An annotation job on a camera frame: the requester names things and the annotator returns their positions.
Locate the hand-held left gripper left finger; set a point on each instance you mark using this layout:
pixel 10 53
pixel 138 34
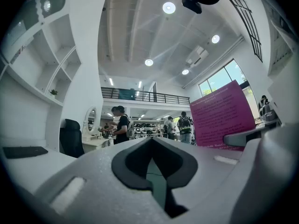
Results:
pixel 93 195

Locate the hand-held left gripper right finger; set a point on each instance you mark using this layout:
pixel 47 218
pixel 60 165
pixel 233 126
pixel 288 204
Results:
pixel 205 178

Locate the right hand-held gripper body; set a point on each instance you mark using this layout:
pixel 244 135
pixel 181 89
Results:
pixel 268 114

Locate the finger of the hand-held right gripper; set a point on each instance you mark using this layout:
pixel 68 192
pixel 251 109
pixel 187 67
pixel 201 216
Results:
pixel 243 136

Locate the magenta book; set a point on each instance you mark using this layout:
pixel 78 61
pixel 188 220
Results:
pixel 219 118

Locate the striped flag print book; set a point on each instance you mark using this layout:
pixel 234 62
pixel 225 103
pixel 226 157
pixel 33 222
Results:
pixel 18 54

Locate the white vanity table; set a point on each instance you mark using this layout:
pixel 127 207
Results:
pixel 95 142

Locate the black office chair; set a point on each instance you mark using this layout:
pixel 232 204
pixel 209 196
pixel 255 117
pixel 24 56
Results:
pixel 71 139

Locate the large glass window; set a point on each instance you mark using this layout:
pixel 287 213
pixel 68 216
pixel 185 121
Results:
pixel 219 77

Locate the white oval vanity mirror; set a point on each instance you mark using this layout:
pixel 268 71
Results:
pixel 91 119

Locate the shelf of dark helmets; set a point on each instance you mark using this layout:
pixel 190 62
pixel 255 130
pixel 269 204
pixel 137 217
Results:
pixel 147 127

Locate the black keyboard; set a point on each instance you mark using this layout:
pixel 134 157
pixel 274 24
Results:
pixel 23 151

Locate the round ceiling light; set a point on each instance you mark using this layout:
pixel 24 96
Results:
pixel 168 7
pixel 215 38
pixel 185 72
pixel 148 62

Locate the black metal railing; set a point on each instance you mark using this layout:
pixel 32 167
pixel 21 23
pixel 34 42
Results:
pixel 151 97
pixel 247 24

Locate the white ceiling air conditioner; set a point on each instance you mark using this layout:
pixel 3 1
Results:
pixel 197 55

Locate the green potted plant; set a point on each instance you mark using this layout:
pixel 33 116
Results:
pixel 53 93

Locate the white cabinet door with knob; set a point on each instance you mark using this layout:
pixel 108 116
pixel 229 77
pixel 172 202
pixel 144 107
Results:
pixel 49 3

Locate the black head camera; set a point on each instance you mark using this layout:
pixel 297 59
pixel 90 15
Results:
pixel 191 4

